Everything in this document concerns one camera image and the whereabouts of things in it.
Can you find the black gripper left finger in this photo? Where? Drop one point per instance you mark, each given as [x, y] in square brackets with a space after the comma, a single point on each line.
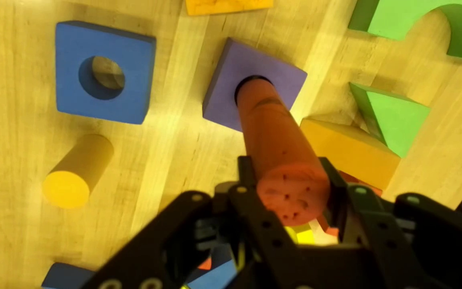
[215, 230]

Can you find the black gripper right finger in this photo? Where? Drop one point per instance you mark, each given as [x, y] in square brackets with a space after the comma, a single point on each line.
[401, 242]

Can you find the tall red cylinder block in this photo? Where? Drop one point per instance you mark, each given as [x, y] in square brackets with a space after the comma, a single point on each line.
[279, 155]

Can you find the orange rectangular foam block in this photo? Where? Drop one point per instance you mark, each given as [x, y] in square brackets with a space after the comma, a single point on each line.
[348, 150]

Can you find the green triangle foam block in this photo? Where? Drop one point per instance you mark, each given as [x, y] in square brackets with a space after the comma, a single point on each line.
[396, 121]

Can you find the purple square block with hole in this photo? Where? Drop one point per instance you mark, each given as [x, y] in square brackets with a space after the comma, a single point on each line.
[225, 102]

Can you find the short tan cylinder block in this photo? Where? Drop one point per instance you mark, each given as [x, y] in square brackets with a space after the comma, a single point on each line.
[75, 171]

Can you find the blue square block with hole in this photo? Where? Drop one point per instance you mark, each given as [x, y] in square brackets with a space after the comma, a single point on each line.
[135, 59]

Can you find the green arch foam block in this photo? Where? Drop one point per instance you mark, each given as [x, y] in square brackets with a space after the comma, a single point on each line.
[396, 19]

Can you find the orange-yellow square block with hole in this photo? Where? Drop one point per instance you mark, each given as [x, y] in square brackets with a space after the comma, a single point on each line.
[225, 7]

